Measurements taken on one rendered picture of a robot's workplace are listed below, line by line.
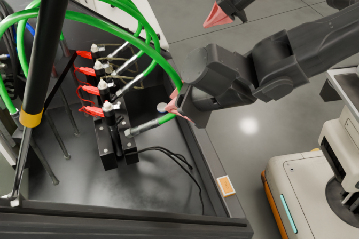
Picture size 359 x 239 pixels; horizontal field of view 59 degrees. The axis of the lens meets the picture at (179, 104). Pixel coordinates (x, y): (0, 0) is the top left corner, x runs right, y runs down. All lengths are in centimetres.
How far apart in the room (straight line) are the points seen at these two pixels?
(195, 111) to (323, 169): 129
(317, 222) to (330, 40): 126
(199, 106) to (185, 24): 249
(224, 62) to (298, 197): 127
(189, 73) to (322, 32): 19
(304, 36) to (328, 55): 4
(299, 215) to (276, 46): 122
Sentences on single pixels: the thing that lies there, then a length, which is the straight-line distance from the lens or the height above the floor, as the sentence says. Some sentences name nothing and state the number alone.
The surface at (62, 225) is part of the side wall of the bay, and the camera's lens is 48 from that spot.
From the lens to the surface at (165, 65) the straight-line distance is 56.
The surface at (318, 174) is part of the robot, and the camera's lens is 176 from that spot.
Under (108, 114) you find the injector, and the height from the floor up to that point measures 109.
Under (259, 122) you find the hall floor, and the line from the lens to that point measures 223.
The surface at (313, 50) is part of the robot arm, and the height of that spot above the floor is 143.
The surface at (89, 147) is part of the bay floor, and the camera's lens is 108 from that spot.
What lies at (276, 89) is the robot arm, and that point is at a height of 138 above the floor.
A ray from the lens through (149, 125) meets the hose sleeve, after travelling 69.
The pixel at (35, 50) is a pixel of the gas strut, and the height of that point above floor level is 154.
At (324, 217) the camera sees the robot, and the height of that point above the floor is 28.
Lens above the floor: 169
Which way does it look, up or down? 48 degrees down
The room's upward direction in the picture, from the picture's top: straight up
